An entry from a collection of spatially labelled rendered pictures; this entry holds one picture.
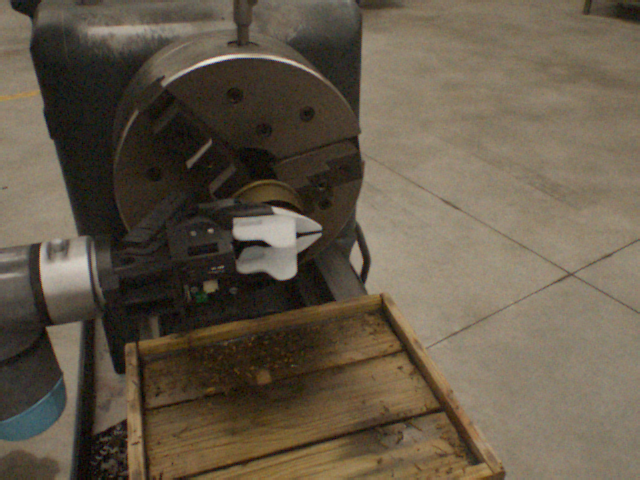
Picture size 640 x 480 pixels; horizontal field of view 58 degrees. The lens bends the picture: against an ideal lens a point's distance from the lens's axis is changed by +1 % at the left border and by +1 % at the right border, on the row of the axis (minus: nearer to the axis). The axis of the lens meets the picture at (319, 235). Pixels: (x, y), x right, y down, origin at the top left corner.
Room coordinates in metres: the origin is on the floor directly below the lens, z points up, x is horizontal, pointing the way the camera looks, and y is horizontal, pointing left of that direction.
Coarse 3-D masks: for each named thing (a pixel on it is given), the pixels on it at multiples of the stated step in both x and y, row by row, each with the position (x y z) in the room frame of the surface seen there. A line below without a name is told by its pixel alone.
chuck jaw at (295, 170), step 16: (336, 144) 0.67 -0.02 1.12; (352, 144) 0.66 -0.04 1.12; (272, 160) 0.65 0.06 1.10; (288, 160) 0.64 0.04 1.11; (304, 160) 0.64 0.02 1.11; (320, 160) 0.63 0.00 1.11; (336, 160) 0.63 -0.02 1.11; (352, 160) 0.64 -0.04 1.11; (272, 176) 0.64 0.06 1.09; (288, 176) 0.60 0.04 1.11; (304, 176) 0.60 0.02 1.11; (320, 176) 0.60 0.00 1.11; (336, 176) 0.63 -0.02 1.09; (352, 176) 0.64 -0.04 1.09; (304, 192) 0.58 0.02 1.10; (320, 192) 0.60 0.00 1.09; (304, 208) 0.58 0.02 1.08
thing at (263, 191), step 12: (264, 180) 0.56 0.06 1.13; (240, 192) 0.54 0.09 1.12; (252, 192) 0.54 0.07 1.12; (264, 192) 0.54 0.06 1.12; (276, 192) 0.54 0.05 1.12; (288, 192) 0.56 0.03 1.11; (276, 204) 0.53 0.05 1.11; (288, 204) 0.53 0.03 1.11; (300, 204) 0.57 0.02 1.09; (240, 240) 0.50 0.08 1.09; (300, 252) 0.51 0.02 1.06
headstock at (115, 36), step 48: (48, 0) 0.84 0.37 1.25; (96, 0) 0.84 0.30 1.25; (144, 0) 0.84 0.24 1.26; (192, 0) 0.84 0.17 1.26; (288, 0) 0.86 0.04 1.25; (336, 0) 0.87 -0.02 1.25; (48, 48) 0.73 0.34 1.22; (96, 48) 0.75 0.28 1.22; (144, 48) 0.76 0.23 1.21; (336, 48) 0.84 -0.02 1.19; (48, 96) 0.73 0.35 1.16; (96, 96) 0.74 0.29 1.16; (96, 144) 0.73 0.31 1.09; (96, 192) 0.73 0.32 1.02
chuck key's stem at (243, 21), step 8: (240, 0) 0.68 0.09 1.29; (240, 8) 0.68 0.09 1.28; (248, 8) 0.68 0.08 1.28; (240, 16) 0.68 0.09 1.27; (248, 16) 0.68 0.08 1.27; (240, 24) 0.68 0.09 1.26; (248, 24) 0.68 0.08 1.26; (240, 32) 0.68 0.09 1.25; (248, 32) 0.68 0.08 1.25; (240, 40) 0.68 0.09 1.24; (248, 40) 0.68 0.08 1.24
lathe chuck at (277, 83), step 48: (192, 48) 0.69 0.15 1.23; (240, 48) 0.66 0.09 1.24; (288, 48) 0.74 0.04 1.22; (144, 96) 0.64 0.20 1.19; (192, 96) 0.62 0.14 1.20; (240, 96) 0.64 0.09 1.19; (288, 96) 0.65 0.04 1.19; (336, 96) 0.67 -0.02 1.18; (144, 144) 0.60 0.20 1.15; (240, 144) 0.64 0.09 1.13; (288, 144) 0.65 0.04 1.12; (144, 192) 0.60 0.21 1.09; (192, 192) 0.62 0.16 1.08; (336, 192) 0.67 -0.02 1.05
